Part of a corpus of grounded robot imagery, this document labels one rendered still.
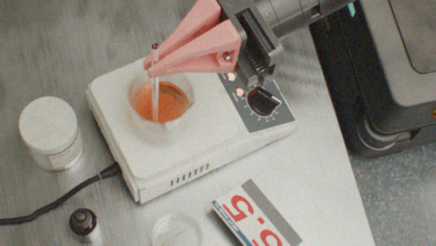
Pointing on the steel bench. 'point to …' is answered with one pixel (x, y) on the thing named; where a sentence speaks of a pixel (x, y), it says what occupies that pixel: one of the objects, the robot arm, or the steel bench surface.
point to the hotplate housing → (169, 177)
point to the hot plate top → (108, 101)
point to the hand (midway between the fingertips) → (154, 65)
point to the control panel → (256, 123)
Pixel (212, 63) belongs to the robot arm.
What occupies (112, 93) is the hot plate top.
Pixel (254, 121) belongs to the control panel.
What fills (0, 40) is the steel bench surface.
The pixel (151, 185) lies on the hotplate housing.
